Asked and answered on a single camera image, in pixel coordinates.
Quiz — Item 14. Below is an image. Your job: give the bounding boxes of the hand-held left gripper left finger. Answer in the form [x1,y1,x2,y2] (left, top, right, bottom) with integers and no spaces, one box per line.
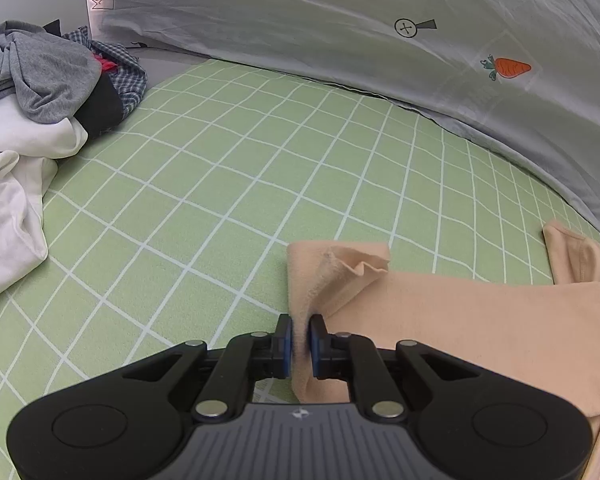
[122,312,295,421]

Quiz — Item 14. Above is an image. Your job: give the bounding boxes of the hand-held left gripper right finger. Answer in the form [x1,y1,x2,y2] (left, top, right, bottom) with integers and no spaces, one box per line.
[307,314,481,421]

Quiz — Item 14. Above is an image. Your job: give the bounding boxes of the green checked bed sheet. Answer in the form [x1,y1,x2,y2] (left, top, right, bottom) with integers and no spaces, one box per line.
[0,57,600,433]

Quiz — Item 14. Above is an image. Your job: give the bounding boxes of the beige long-sleeved shirt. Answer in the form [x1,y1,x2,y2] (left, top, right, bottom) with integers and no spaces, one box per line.
[285,219,600,480]

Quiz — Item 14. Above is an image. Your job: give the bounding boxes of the grey carrot-print blanket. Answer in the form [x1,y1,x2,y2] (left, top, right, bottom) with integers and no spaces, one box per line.
[82,0,600,251]

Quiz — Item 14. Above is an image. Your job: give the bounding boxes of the white crumpled garment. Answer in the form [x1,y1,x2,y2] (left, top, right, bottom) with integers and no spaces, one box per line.
[0,105,90,305]

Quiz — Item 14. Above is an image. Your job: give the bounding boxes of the grey crumpled garment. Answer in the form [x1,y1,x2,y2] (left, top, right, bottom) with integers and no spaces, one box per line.
[0,20,103,125]

